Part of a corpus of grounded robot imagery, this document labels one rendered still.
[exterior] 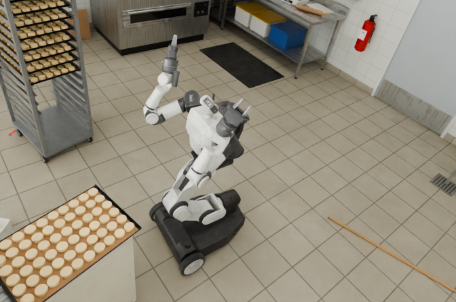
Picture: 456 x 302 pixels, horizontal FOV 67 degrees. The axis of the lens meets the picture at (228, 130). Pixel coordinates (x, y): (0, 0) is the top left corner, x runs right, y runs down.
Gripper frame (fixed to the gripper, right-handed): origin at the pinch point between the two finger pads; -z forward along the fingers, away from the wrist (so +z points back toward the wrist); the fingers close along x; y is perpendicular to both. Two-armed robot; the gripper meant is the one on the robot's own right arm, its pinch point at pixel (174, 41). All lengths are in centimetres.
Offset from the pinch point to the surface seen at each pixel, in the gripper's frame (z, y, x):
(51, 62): 43, 92, -82
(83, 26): 29, 132, -335
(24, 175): 149, 106, -88
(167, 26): 1, 15, -322
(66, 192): 150, 65, -71
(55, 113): 107, 104, -149
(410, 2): -99, -269, -209
